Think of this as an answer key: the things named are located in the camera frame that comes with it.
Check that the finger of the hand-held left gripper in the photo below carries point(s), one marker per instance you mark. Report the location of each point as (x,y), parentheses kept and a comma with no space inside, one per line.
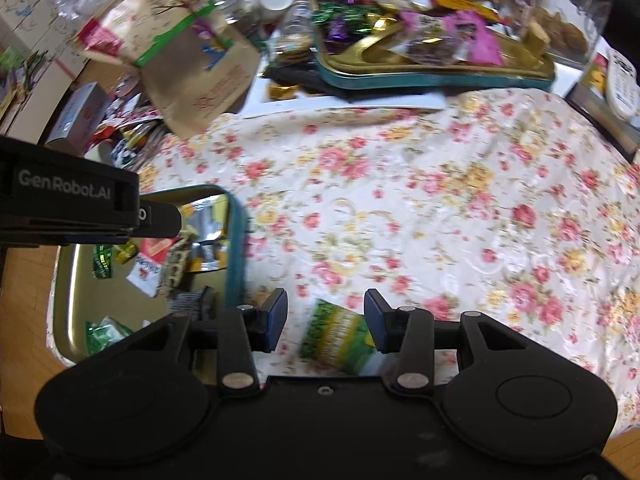
(160,220)

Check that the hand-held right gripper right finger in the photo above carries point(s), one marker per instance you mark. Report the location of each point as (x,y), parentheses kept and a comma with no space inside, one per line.
(375,321)

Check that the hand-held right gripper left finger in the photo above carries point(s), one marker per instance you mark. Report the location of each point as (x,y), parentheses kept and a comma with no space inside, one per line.
(277,321)

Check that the red snack packet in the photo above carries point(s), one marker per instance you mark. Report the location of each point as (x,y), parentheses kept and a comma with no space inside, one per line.
(157,249)

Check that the green pea snack packet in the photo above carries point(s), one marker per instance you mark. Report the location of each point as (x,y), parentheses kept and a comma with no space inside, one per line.
(337,340)

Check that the gold foil candy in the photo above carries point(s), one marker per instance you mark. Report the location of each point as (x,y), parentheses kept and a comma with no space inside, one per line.
(125,252)

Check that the silver foil packet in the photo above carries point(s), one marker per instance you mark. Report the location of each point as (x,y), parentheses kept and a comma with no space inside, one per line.
(207,230)

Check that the gold patterned snack packet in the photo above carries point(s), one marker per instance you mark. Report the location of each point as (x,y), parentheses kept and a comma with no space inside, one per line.
(175,267)

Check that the white lilac snack packet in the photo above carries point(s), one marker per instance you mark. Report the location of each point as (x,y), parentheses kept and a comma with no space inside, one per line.
(144,275)

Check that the green foil candy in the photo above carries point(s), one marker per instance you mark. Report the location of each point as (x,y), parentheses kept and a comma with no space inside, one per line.
(101,260)

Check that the shallow gold tin tray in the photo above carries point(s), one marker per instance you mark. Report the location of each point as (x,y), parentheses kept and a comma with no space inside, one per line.
(130,305)

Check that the blue white carton box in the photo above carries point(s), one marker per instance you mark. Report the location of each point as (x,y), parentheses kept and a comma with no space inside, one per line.
(80,115)

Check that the black white snack packet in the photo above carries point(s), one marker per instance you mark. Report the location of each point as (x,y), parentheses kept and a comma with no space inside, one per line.
(190,302)

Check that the pile of mixed snack packets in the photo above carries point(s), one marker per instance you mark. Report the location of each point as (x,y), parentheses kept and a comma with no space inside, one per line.
(130,135)

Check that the green white snack packet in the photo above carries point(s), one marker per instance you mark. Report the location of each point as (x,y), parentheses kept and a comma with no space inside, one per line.
(107,337)

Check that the floral tablecloth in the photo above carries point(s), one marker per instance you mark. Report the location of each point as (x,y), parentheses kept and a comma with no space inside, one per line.
(400,185)

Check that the brown paper bag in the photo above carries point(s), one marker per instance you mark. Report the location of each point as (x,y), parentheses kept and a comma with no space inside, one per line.
(200,60)

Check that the small gold wrapped candies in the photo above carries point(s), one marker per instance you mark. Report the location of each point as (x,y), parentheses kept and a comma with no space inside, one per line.
(282,91)

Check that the white tray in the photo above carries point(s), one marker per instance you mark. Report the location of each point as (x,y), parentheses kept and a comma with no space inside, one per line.
(350,102)

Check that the clear plastic cracker jar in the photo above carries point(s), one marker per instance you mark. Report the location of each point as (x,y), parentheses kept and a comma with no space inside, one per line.
(292,35)

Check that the large gold candy tin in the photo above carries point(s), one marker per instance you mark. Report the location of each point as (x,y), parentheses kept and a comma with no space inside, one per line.
(435,75)

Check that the purple foil candy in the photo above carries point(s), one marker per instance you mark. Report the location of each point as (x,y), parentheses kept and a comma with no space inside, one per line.
(337,30)

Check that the clear dried fruit packet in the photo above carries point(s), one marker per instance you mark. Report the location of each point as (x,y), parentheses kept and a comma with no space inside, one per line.
(427,50)

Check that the pink snack packet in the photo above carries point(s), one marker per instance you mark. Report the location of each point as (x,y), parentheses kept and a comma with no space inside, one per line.
(475,35)

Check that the white remote control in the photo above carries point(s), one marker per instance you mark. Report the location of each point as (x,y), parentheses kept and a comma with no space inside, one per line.
(622,85)

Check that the glass cookie jar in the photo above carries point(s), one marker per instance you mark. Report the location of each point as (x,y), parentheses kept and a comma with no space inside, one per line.
(565,15)

